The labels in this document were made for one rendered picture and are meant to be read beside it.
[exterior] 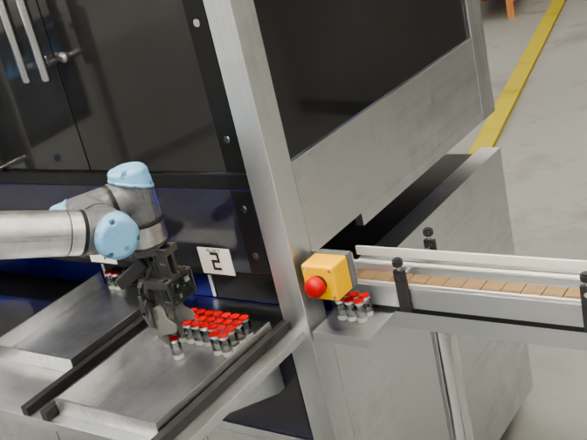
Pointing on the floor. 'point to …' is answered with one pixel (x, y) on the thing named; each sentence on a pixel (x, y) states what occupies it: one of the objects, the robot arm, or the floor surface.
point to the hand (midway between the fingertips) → (169, 334)
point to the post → (277, 206)
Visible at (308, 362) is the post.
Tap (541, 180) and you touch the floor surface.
